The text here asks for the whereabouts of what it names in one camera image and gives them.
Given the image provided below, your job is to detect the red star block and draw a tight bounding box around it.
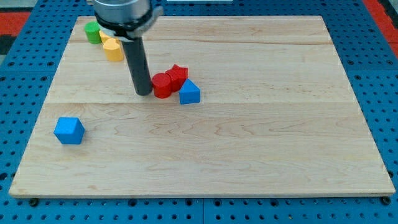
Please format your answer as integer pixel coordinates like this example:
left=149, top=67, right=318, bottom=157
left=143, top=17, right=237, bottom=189
left=165, top=64, right=188, bottom=92

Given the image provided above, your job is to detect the yellow cylinder block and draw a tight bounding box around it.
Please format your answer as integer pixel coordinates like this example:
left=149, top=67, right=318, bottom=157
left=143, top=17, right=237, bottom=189
left=103, top=38, right=124, bottom=62

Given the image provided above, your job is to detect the green cylinder block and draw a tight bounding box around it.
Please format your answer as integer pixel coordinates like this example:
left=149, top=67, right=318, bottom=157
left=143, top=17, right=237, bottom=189
left=84, top=21, right=102, bottom=44

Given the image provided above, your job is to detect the light wooden board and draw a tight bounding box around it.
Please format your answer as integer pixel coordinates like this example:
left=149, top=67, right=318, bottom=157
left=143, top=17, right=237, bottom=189
left=9, top=16, right=396, bottom=198

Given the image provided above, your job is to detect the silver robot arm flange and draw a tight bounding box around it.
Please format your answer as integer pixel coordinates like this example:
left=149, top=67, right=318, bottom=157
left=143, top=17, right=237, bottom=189
left=92, top=0, right=164, bottom=42

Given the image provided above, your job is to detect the blue triangular prism block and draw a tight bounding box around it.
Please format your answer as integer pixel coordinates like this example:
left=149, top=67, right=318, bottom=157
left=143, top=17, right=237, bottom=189
left=179, top=79, right=201, bottom=105

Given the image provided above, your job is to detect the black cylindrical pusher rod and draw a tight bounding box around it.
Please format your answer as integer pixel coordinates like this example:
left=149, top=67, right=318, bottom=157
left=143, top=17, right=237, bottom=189
left=122, top=37, right=152, bottom=96

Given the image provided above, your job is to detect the blue cube block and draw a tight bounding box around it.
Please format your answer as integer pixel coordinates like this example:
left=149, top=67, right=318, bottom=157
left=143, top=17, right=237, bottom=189
left=53, top=117, right=85, bottom=144

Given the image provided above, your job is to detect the red cylinder block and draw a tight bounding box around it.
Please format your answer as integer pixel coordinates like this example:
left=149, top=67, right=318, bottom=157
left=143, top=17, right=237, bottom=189
left=152, top=73, right=172, bottom=98

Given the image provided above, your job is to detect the yellow block behind rod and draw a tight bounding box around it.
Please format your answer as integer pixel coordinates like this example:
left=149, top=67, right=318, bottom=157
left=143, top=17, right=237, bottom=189
left=99, top=30, right=119, bottom=44

